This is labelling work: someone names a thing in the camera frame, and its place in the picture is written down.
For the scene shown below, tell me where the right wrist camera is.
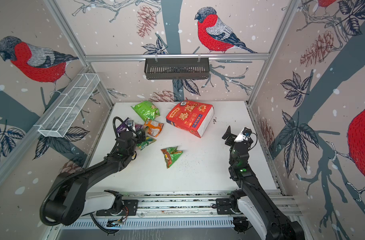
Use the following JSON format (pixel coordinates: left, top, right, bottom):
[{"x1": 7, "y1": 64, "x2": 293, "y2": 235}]
[{"x1": 234, "y1": 127, "x2": 252, "y2": 143}]

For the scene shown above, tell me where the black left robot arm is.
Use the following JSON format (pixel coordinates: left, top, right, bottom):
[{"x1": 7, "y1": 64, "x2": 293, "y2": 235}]
[{"x1": 39, "y1": 130, "x2": 145, "y2": 226}]

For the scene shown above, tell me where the bright green chips bag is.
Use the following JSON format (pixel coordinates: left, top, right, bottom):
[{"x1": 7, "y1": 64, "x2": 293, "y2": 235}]
[{"x1": 131, "y1": 101, "x2": 160, "y2": 122}]

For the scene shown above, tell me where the purple snack packet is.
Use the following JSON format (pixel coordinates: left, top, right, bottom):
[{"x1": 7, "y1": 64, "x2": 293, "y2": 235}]
[{"x1": 116, "y1": 118, "x2": 143, "y2": 134}]

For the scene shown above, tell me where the dark green snack packet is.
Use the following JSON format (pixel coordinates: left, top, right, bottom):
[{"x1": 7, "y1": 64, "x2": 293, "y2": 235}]
[{"x1": 137, "y1": 137, "x2": 156, "y2": 151}]

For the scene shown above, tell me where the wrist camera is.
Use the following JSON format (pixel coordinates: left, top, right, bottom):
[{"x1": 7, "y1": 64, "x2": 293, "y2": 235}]
[
  {"x1": 234, "y1": 127, "x2": 252, "y2": 143},
  {"x1": 125, "y1": 119, "x2": 135, "y2": 130}
]

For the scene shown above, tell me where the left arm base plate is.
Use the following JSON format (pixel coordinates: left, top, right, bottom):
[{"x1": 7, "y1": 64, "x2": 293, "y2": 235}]
[{"x1": 96, "y1": 191, "x2": 138, "y2": 217}]

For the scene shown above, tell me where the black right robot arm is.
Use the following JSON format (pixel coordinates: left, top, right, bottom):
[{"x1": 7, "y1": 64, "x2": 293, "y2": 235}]
[{"x1": 222, "y1": 127, "x2": 305, "y2": 240}]

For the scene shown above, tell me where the white wire mesh shelf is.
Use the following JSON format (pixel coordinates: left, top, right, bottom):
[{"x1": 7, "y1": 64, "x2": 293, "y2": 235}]
[{"x1": 38, "y1": 73, "x2": 100, "y2": 138}]

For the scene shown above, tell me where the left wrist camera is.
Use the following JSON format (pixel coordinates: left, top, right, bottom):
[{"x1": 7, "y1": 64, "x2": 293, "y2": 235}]
[{"x1": 125, "y1": 119, "x2": 135, "y2": 130}]

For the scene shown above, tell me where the black corrugated cable hose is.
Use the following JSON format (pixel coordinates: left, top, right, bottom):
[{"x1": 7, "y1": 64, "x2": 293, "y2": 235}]
[{"x1": 39, "y1": 116, "x2": 135, "y2": 235}]

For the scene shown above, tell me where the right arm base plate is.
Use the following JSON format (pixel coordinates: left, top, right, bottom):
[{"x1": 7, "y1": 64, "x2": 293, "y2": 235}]
[{"x1": 215, "y1": 191, "x2": 258, "y2": 216}]

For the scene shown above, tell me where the aluminium mounting rail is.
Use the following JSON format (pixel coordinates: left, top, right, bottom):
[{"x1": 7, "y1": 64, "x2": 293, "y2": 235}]
[{"x1": 54, "y1": 191, "x2": 301, "y2": 218}]

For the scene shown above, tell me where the black hanging wall basket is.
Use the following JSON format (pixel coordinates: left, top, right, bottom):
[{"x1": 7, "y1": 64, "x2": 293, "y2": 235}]
[{"x1": 144, "y1": 58, "x2": 210, "y2": 80}]

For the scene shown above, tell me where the orange rainbow candy packet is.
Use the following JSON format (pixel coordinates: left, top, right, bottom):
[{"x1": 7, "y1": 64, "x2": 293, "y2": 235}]
[{"x1": 143, "y1": 119, "x2": 164, "y2": 138}]

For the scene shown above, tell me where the red paper gift bag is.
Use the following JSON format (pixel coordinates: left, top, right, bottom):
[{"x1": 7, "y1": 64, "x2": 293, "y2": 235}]
[{"x1": 166, "y1": 101, "x2": 214, "y2": 138}]

